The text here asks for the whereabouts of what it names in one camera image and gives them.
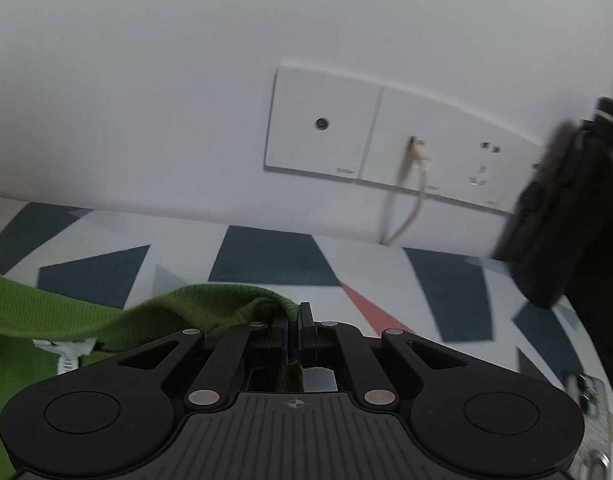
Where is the green ribbed knit sweater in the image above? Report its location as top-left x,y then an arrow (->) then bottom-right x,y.
0,276 -> 298,479

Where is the geometric patterned bed sheet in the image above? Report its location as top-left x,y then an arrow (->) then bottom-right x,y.
0,194 -> 613,480

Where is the white plugged cable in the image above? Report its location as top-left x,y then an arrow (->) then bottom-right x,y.
383,135 -> 433,247

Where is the white wall socket panel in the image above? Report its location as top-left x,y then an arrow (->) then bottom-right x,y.
264,64 -> 545,212

